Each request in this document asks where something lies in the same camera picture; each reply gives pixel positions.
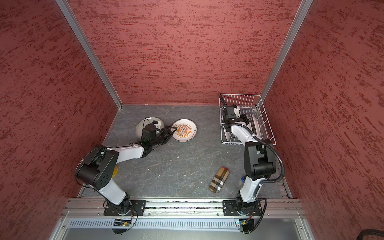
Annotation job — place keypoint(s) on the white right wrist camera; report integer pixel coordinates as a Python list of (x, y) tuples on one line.
[(236, 111)]

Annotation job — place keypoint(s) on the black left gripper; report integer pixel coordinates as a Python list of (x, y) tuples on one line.
[(168, 137)]

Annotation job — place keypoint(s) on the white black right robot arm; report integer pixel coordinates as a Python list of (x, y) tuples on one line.
[(259, 165)]

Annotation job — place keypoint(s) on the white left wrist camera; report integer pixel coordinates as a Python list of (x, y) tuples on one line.
[(156, 123)]

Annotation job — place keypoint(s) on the aluminium right corner post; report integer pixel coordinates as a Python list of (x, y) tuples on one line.
[(290, 37)]

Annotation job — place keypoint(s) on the aluminium corner post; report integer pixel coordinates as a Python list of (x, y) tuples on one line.
[(290, 37), (79, 33)]

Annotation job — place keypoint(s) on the white wire dish rack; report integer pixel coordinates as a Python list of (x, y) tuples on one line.
[(249, 104)]

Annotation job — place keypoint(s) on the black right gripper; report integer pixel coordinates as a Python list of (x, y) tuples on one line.
[(243, 116)]

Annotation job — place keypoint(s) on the plaid glasses case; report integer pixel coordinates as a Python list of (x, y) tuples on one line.
[(219, 180)]

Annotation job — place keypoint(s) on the pink plate in rack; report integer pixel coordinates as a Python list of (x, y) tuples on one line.
[(256, 127)]

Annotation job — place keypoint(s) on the aluminium left corner post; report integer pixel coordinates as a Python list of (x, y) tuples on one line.
[(79, 33)]

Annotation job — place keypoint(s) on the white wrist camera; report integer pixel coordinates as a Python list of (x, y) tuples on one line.
[(156, 123), (236, 111)]

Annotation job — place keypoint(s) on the white brown-rimmed plate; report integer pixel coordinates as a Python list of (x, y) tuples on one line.
[(146, 121)]

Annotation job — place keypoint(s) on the orange sunburst pattern plate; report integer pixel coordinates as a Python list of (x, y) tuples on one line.
[(186, 130)]

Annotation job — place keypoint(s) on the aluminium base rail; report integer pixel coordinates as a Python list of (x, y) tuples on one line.
[(177, 214)]

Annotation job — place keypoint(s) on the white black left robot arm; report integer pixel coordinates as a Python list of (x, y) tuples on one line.
[(97, 167)]

